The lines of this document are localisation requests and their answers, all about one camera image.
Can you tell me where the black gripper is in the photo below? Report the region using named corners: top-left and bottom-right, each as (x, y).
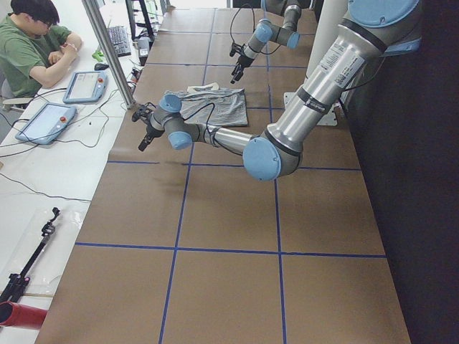
top-left (229, 42), bottom-right (257, 84)
top-left (131, 105), bottom-right (161, 152)

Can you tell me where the blue white striped polo shirt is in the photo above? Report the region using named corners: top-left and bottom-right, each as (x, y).
top-left (164, 82), bottom-right (248, 127)

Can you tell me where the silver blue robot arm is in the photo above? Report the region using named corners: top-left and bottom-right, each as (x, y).
top-left (229, 0), bottom-right (310, 84)
top-left (132, 1), bottom-right (422, 181)

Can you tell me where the upper teach pendant tablet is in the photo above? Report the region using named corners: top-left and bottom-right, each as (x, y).
top-left (62, 70), bottom-right (108, 104)

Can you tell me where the teach pendant tablet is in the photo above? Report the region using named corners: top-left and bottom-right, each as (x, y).
top-left (62, 70), bottom-right (108, 104)
top-left (15, 102), bottom-right (77, 145)

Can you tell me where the black computer mouse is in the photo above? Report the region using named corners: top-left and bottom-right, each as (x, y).
top-left (94, 62), bottom-right (109, 71)

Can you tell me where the lower teach pendant tablet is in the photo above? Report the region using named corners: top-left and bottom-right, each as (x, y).
top-left (15, 102), bottom-right (77, 145)

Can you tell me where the black computer keyboard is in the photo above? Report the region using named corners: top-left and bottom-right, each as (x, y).
top-left (107, 26), bottom-right (131, 57)

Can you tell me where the brown table cover mat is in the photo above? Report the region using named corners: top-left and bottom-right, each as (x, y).
top-left (35, 6), bottom-right (412, 344)

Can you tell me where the seated person green shirt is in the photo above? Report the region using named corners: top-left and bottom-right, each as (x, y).
top-left (1, 0), bottom-right (82, 97)

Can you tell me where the clear plastic sheet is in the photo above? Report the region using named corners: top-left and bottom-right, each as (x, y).
top-left (0, 206), bottom-right (90, 298)

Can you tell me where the red cylinder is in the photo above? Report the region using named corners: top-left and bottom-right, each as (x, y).
top-left (1, 301), bottom-right (47, 330)

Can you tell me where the aluminium frame post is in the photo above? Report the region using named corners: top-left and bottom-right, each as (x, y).
top-left (82, 0), bottom-right (136, 110)

